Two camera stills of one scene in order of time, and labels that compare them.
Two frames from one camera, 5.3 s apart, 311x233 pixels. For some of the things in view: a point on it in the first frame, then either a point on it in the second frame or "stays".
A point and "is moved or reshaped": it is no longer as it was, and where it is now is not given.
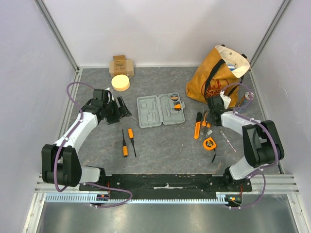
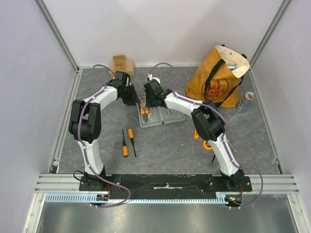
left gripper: x=122 y=111 → x=134 y=98
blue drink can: x=247 y=96 stays
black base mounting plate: x=164 y=185 stays
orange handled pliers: x=205 y=126 is moved or reshaped
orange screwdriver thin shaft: x=131 y=137 stays
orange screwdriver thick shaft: x=125 y=147 stays
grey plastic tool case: x=153 y=111 stays
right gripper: x=209 y=120 → x=150 y=103
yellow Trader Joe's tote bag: x=220 y=70 stays
